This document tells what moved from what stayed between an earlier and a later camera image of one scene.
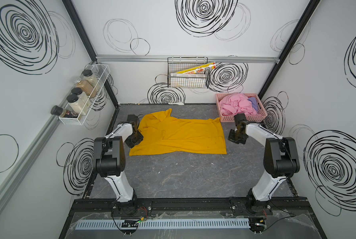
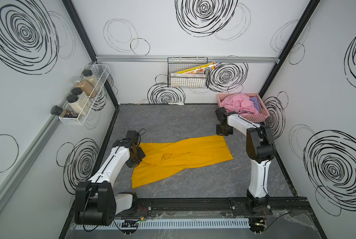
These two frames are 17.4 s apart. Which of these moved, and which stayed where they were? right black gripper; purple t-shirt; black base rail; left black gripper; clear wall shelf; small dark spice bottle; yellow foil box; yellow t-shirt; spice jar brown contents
Moved: right black gripper; left black gripper; yellow t-shirt
Stayed: spice jar brown contents; yellow foil box; small dark spice bottle; purple t-shirt; clear wall shelf; black base rail
